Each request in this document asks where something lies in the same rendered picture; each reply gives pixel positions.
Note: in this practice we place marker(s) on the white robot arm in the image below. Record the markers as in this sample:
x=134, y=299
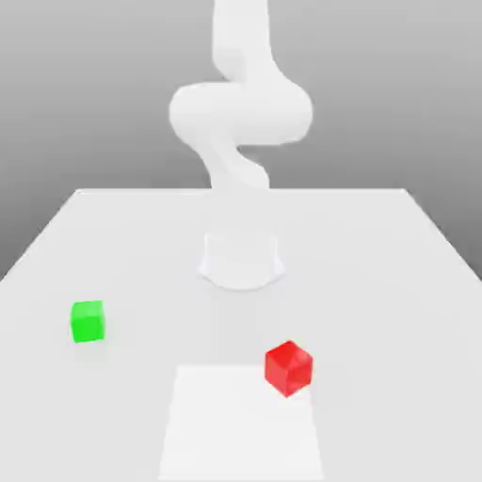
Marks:
x=241, y=113

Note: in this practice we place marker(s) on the small red cube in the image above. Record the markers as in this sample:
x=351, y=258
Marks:
x=288, y=369

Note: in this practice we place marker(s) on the small green cube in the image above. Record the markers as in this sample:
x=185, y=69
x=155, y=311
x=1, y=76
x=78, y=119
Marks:
x=87, y=321

